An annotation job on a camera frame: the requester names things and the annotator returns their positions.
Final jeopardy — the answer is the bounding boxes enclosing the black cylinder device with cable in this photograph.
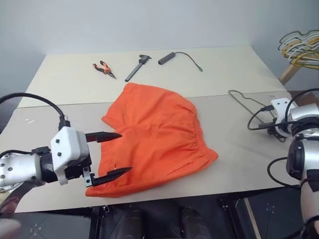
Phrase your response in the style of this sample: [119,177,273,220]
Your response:
[157,51,204,73]

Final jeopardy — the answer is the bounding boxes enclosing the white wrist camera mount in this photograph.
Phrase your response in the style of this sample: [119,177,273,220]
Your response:
[271,98,294,138]
[50,126,92,186]

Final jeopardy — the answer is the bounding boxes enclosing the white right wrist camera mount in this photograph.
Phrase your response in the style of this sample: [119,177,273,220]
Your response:
[271,98,294,138]

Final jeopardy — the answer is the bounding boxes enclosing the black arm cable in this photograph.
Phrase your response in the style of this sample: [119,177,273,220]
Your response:
[267,156,304,188]
[285,88,319,125]
[0,92,72,131]

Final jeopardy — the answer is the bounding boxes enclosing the dark green wire hanger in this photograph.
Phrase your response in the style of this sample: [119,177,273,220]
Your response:
[280,29,319,50]

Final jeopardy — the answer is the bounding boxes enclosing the orange black pliers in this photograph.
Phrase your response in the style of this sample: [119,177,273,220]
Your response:
[92,60,118,81]

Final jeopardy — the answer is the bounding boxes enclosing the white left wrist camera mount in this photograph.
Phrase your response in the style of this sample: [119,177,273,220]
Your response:
[50,126,92,186]

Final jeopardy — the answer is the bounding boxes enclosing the black panel with white marks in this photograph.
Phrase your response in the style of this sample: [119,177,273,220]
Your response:
[245,189,308,239]

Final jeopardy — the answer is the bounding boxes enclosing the orange shorts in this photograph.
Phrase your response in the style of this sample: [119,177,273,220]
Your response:
[85,83,219,198]

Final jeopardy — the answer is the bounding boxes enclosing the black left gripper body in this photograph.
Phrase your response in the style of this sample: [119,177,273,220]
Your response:
[65,159,92,181]

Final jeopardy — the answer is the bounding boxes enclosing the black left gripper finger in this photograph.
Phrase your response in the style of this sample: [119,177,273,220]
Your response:
[83,167,133,188]
[85,131,123,143]

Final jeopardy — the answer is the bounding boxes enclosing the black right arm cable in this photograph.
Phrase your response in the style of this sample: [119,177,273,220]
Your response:
[285,88,319,125]
[267,156,304,188]

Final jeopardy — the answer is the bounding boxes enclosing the white wire hanger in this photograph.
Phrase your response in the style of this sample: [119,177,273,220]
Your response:
[277,31,319,56]

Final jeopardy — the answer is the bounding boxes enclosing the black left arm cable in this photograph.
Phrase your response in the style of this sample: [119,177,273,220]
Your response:
[0,92,72,131]

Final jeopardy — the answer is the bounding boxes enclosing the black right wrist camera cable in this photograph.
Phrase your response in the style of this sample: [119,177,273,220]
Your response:
[247,106,276,131]

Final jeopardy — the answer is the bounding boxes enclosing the black caliper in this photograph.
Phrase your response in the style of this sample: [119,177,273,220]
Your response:
[124,54,150,83]

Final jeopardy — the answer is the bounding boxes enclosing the thin wire clothes hanger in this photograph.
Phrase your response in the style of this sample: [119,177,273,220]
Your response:
[228,90,287,143]

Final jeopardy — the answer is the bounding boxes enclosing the yellow wire hanger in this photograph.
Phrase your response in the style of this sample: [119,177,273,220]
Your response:
[281,37,319,70]

